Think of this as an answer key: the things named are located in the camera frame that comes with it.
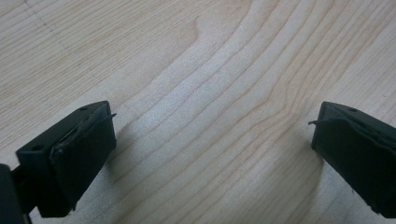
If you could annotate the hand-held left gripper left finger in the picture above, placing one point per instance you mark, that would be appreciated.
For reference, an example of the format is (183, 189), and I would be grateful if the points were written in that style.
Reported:
(71, 155)

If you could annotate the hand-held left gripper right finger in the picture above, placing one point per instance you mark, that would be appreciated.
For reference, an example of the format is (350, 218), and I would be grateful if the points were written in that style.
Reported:
(358, 155)

